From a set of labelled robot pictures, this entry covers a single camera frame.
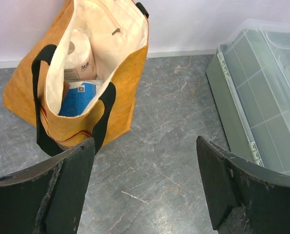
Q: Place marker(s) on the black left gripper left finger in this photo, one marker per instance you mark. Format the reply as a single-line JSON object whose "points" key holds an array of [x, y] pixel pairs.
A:
{"points": [[48, 197]]}

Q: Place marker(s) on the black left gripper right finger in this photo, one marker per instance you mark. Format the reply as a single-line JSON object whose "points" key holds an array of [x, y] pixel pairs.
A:
{"points": [[242, 197]]}

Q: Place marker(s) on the green toolbox with clear lid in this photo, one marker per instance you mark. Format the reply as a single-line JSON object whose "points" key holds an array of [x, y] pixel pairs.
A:
{"points": [[249, 77]]}

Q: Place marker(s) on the blue white packet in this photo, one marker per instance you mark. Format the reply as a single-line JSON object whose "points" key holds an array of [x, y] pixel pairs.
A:
{"points": [[78, 97]]}

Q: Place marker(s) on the orange tote bag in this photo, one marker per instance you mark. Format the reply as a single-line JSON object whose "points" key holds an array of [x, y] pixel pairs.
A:
{"points": [[80, 80]]}

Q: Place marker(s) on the white paper roll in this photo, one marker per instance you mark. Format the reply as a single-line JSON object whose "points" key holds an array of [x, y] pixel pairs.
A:
{"points": [[80, 62]]}

